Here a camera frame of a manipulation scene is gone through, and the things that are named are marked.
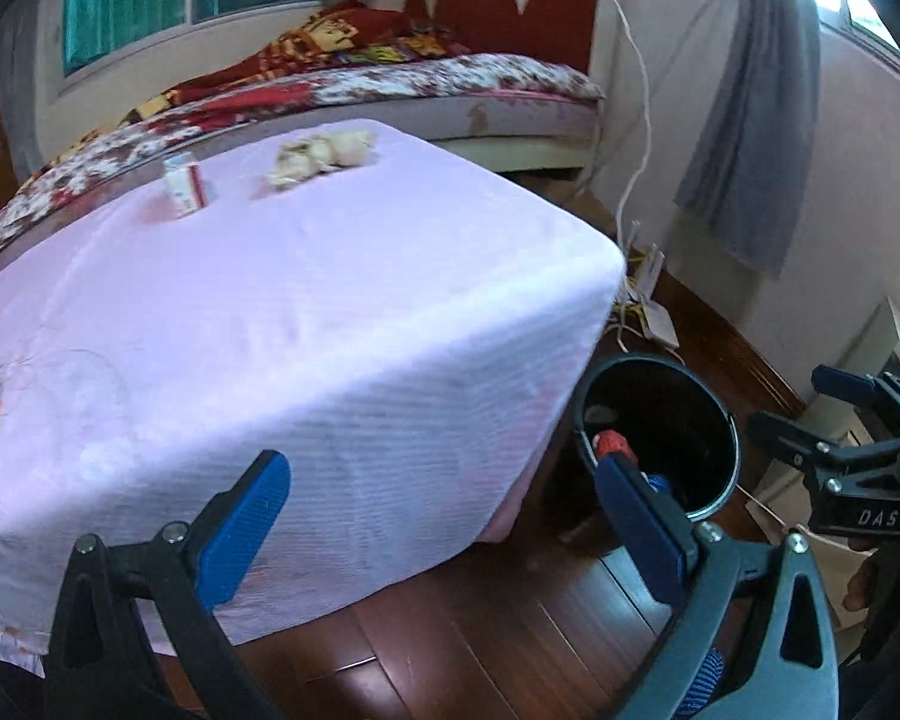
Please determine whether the person's right hand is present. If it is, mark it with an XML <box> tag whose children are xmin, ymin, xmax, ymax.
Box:
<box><xmin>840</xmin><ymin>532</ymin><xmax>900</xmax><ymax>614</ymax></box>

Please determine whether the grey curtain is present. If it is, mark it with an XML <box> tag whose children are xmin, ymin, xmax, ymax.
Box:
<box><xmin>673</xmin><ymin>0</ymin><xmax>823</xmax><ymax>280</ymax></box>

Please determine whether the blue striped fabric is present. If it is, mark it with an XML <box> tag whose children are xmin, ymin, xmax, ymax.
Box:
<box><xmin>681</xmin><ymin>645</ymin><xmax>725</xmax><ymax>718</ymax></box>

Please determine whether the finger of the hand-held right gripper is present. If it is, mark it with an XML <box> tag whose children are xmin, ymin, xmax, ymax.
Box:
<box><xmin>811</xmin><ymin>364</ymin><xmax>900</xmax><ymax>422</ymax></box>
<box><xmin>746</xmin><ymin>411</ymin><xmax>900</xmax><ymax>482</ymax></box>

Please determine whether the red patterned blanket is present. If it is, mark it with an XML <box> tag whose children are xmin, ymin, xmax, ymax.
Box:
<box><xmin>118</xmin><ymin>0</ymin><xmax>475</xmax><ymax>130</ymax></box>

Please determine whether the black trash bin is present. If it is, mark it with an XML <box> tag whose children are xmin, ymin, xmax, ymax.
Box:
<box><xmin>570</xmin><ymin>355</ymin><xmax>740</xmax><ymax>542</ymax></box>

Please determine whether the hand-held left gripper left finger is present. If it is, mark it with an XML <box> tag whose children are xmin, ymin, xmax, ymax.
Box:
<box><xmin>41</xmin><ymin>450</ymin><xmax>292</xmax><ymax>720</ymax></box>

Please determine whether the red plastic bag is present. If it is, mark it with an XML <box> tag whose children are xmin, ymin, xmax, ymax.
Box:
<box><xmin>595</xmin><ymin>429</ymin><xmax>640</xmax><ymax>464</ymax></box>

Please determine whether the red white headboard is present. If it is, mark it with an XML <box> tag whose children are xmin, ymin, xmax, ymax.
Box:
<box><xmin>403</xmin><ymin>0</ymin><xmax>610</xmax><ymax>85</ymax></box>

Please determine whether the white wall cable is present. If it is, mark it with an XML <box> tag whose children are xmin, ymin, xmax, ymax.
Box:
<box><xmin>591</xmin><ymin>0</ymin><xmax>655</xmax><ymax>242</ymax></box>

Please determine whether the bed with floral sheet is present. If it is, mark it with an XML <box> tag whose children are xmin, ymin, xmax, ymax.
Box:
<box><xmin>0</xmin><ymin>52</ymin><xmax>605</xmax><ymax>280</ymax></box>

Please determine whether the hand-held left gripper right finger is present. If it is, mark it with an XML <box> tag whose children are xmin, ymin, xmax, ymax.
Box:
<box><xmin>594</xmin><ymin>454</ymin><xmax>842</xmax><ymax>720</ymax></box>

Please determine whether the pink floral tablecloth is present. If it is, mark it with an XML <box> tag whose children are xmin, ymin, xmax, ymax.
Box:
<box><xmin>0</xmin><ymin>118</ymin><xmax>628</xmax><ymax>655</ymax></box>

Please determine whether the small red white box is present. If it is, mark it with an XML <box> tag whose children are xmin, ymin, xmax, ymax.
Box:
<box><xmin>162</xmin><ymin>153</ymin><xmax>212</xmax><ymax>219</ymax></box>

